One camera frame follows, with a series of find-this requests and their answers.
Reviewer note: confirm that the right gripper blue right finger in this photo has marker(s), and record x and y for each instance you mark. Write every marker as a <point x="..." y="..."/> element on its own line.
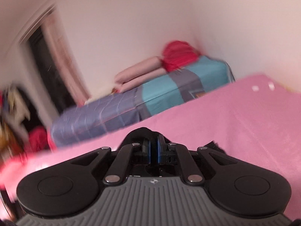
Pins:
<point x="165" y="155"/>

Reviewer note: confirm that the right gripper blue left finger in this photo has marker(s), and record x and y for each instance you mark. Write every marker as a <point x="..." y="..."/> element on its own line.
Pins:
<point x="146" y="151"/>

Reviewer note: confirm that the black pants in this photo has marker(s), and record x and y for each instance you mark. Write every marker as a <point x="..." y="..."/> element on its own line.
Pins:
<point x="186" y="162"/>

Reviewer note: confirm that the blue plaid bedsheet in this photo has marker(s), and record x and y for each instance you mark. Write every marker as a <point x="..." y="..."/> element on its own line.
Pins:
<point x="119" y="110"/>

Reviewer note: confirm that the pink daisy blanket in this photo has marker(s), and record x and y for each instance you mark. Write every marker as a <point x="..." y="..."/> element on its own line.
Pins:
<point x="254" y="119"/>

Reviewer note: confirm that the red crumpled cloth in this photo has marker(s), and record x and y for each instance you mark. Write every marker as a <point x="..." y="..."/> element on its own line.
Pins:
<point x="177" y="54"/>

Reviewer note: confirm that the dark window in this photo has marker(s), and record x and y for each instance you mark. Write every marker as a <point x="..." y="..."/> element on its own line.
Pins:
<point x="55" y="86"/>

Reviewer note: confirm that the hanging clothes on rack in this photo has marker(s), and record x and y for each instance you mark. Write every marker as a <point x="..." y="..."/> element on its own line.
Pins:
<point x="22" y="130"/>

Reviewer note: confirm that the pink floral curtain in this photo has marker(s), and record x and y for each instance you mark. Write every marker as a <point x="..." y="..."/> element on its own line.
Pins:
<point x="63" y="58"/>

